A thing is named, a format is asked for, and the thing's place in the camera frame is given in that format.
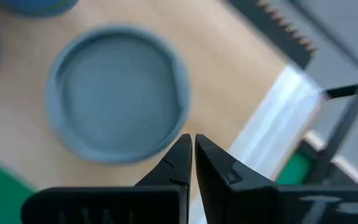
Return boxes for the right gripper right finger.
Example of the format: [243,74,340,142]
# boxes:
[195,133,358,224]

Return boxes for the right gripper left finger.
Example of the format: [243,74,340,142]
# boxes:
[19,133,193,224]

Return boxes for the green peach can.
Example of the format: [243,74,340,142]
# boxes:
[45,24,193,165]

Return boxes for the tall blue-grey can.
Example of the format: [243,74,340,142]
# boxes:
[0,0,80,19]

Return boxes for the white tape patch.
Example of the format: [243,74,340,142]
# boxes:
[187,64,323,224]

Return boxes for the black hazard-striped floor mat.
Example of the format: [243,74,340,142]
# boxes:
[224,0,319,71]

